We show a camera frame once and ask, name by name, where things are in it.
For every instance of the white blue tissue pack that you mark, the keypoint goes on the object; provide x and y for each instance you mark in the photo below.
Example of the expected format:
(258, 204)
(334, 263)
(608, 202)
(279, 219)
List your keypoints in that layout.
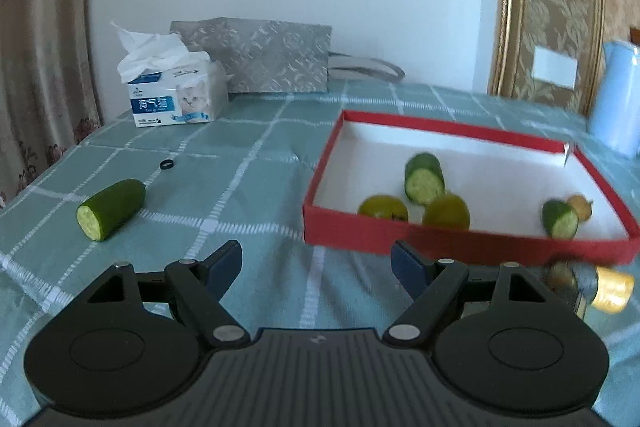
(175, 97)

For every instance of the long cucumber piece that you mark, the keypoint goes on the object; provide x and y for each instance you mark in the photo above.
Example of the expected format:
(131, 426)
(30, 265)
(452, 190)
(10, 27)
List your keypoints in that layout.
(112, 207)

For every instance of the red shallow cardboard box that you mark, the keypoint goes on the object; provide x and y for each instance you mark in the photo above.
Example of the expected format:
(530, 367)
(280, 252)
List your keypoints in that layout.
(500, 157)

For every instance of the grey patterned gift bag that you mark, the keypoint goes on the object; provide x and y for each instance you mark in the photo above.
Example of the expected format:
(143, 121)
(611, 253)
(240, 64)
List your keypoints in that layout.
(270, 57)

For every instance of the small orange fruit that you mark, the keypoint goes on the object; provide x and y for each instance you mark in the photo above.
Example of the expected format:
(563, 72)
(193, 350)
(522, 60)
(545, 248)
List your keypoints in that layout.
(582, 207)

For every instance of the beige floral curtain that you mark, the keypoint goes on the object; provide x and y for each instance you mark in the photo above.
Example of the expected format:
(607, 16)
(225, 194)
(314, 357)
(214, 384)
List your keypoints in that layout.
(40, 57)

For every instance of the green checked tablecloth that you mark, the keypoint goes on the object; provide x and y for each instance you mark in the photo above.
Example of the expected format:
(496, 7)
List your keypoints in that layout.
(240, 187)

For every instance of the thick cucumber piece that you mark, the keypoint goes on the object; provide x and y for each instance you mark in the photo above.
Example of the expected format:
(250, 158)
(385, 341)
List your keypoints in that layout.
(424, 179)

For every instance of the white wall plate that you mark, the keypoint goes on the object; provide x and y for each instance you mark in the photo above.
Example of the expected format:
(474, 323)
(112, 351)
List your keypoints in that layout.
(555, 67)

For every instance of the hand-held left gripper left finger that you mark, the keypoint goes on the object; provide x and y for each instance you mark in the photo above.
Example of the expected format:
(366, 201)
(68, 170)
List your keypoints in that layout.
(224, 264)

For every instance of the green tomato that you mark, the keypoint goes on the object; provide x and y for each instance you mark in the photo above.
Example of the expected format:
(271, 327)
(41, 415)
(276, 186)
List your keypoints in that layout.
(382, 207)
(447, 212)

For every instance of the white pitcher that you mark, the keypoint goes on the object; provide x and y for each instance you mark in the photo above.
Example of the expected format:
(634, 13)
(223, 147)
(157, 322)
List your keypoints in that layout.
(617, 102)

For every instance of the short cucumber piece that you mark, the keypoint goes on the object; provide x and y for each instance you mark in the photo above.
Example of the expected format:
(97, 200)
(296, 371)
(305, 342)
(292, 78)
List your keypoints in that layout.
(560, 219)

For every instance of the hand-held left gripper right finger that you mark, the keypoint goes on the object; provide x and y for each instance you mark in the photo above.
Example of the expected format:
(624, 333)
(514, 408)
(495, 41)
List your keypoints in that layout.
(410, 267)

